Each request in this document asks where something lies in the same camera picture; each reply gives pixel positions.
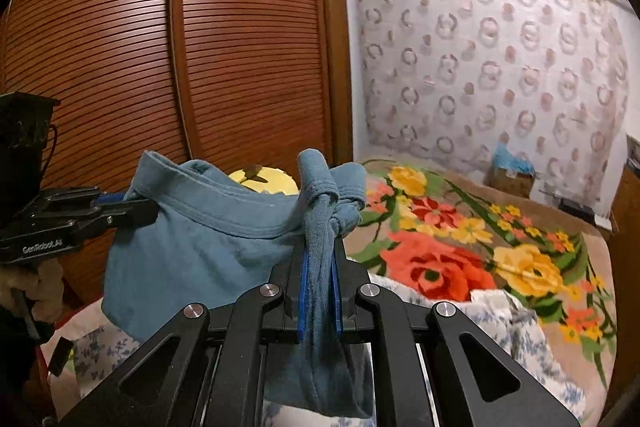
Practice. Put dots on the slatted wooden wardrobe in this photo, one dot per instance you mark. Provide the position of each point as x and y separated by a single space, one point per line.
125 32

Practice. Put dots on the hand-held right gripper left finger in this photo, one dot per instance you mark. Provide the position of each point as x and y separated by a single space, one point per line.
301 302

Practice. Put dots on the colourful flower print blanket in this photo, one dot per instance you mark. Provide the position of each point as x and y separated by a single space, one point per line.
450 257

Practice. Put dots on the blue plastic bag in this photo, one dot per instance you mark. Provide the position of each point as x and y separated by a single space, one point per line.
510 157

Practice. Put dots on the small cardboard box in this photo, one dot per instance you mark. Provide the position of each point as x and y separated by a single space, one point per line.
512 184

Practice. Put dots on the person's left forearm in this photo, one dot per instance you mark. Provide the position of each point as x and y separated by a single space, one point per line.
45 292

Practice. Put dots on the wooden sideboard cabinet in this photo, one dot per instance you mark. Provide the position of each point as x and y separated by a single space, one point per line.
627 197

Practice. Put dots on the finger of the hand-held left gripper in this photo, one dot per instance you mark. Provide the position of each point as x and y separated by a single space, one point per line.
132 213
110 198

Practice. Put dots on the circle print curtain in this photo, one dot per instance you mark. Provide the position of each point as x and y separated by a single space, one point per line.
475 72

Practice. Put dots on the yellow round cushion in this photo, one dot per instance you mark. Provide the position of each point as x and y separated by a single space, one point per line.
272 182

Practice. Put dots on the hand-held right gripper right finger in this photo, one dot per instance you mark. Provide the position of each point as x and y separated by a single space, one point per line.
336 307

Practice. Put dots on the blue floral white bedsheet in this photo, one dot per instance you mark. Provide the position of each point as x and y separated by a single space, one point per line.
500 337

